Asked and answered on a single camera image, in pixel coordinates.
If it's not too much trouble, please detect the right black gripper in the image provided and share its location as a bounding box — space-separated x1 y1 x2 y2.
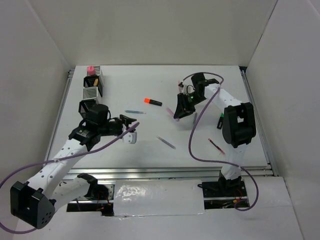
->
174 91 207 120

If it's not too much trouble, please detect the orange capped black highlighter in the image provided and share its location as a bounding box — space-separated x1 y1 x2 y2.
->
144 98 163 107

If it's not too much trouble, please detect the pink orange capped marker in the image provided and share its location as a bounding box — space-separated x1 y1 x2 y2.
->
93 78 99 87

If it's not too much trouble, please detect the pink glue stick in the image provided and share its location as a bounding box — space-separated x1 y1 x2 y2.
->
86 65 96 76

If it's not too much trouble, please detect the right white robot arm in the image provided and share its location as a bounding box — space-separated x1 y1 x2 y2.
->
173 72 257 196

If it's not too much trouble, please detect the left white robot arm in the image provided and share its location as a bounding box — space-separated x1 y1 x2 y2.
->
10 104 139 229

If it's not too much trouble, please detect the blue pen refill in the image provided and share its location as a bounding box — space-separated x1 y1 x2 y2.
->
124 109 146 114

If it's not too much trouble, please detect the grey green pen refill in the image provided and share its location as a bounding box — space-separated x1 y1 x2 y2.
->
192 112 198 126

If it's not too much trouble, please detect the pink pen refill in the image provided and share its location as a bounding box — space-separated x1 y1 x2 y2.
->
177 81 182 93

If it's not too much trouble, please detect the purple pen refill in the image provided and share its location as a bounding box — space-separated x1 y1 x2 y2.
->
156 135 176 150

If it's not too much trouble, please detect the green capped black highlighter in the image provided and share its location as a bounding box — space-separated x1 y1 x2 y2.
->
216 113 224 130

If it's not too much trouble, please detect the red pen refill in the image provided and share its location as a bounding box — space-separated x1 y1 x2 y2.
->
208 138 226 155

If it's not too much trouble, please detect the near black slotted container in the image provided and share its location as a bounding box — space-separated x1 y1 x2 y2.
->
78 99 99 120

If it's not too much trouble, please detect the black slotted container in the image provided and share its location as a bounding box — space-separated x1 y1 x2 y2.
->
83 76 105 97
78 99 99 120

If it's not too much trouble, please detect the near white slotted container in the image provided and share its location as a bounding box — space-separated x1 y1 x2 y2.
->
82 86 102 104

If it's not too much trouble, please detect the white slotted container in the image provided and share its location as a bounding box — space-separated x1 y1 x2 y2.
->
87 65 103 77
82 86 102 104

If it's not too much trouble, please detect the far black slotted container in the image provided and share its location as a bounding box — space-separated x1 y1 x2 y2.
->
83 76 105 97

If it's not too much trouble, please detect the far white slotted container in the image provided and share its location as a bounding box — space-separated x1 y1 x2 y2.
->
87 65 103 77

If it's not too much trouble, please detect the white foil cover plate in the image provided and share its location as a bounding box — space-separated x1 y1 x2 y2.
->
113 179 205 217

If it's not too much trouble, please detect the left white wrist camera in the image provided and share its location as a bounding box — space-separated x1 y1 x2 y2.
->
122 131 137 144

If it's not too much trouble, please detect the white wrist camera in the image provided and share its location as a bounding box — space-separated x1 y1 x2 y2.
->
122 131 137 144
180 83 195 95

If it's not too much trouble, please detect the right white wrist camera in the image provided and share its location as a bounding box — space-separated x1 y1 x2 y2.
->
180 83 195 95

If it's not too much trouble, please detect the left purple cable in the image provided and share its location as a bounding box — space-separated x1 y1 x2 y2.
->
0 121 141 235

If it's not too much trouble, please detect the purple cable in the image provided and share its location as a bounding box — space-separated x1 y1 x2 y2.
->
179 71 259 212
0 121 141 235

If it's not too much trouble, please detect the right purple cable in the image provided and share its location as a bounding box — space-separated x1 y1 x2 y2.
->
179 71 259 212

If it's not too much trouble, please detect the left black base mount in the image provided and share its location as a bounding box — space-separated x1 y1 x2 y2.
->
66 182 115 217

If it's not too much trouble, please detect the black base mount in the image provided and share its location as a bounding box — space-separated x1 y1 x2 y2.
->
66 182 115 217
197 179 250 210

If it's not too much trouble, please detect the aluminium right rail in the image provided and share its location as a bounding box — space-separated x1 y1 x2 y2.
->
239 66 280 177

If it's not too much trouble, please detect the aluminium rail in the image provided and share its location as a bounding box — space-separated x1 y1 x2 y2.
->
53 166 276 181
239 66 280 177

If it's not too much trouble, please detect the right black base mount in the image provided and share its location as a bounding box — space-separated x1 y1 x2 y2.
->
197 179 250 210

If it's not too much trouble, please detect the aluminium front rail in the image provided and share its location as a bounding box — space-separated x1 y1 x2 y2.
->
53 166 276 181

